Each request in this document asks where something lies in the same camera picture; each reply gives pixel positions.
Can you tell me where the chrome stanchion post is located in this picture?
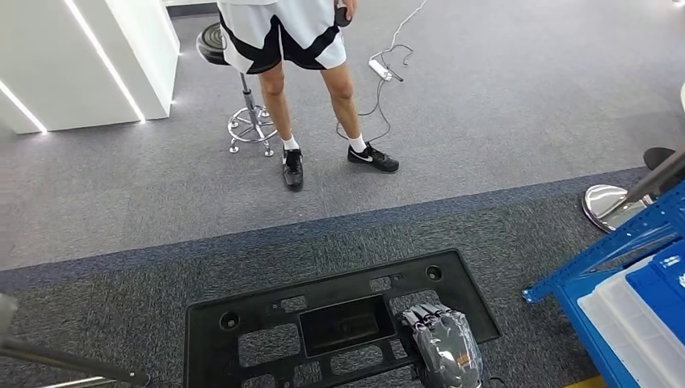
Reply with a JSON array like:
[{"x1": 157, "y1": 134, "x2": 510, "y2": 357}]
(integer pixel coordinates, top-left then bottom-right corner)
[{"x1": 582, "y1": 149, "x2": 685, "y2": 234}]

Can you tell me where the person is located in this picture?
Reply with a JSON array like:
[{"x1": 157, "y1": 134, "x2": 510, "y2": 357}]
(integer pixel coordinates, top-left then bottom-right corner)
[{"x1": 216, "y1": 0, "x2": 401, "y2": 192}]

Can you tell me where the black floor cable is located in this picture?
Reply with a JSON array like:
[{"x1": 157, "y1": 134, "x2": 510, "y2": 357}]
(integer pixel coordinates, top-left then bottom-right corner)
[{"x1": 335, "y1": 44, "x2": 416, "y2": 145}]

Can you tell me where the yellow floor tape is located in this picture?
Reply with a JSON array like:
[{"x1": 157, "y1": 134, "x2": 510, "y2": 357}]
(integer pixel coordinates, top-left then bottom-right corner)
[{"x1": 562, "y1": 374, "x2": 607, "y2": 388}]

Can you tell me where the black plastic plate bracket part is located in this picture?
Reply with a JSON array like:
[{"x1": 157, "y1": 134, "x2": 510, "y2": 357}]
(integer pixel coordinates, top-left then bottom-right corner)
[{"x1": 183, "y1": 248, "x2": 502, "y2": 388}]

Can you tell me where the white lit display counter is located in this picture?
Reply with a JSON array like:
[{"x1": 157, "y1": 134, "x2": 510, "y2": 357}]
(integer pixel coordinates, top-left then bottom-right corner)
[{"x1": 0, "y1": 0, "x2": 182, "y2": 135}]

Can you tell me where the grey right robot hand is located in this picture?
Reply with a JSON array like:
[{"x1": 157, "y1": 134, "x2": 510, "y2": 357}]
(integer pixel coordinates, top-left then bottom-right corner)
[{"x1": 401, "y1": 303, "x2": 485, "y2": 388}]

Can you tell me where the white power cable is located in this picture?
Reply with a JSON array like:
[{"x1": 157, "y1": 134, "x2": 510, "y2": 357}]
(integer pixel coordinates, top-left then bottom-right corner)
[{"x1": 382, "y1": 0, "x2": 429, "y2": 61}]

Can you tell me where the white power strip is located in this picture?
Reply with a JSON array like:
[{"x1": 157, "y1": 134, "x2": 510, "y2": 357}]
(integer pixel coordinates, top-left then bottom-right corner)
[{"x1": 368, "y1": 58, "x2": 393, "y2": 82}]

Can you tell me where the dark stanchion pole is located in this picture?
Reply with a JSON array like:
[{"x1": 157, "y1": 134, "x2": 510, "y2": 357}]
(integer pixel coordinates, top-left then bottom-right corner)
[{"x1": 0, "y1": 293, "x2": 151, "y2": 388}]

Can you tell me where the blue metal shelf rack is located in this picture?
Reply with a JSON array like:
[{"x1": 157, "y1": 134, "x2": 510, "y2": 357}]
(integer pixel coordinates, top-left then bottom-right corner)
[{"x1": 521, "y1": 182, "x2": 685, "y2": 388}]

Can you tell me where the dark round stanchion base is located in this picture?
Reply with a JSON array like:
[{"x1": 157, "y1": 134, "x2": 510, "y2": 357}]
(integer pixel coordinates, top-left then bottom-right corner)
[{"x1": 643, "y1": 147, "x2": 685, "y2": 186}]

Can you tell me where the black round stool chrome base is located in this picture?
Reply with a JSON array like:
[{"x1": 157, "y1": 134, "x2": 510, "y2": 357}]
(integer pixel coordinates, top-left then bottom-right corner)
[{"x1": 195, "y1": 22, "x2": 279, "y2": 158}]

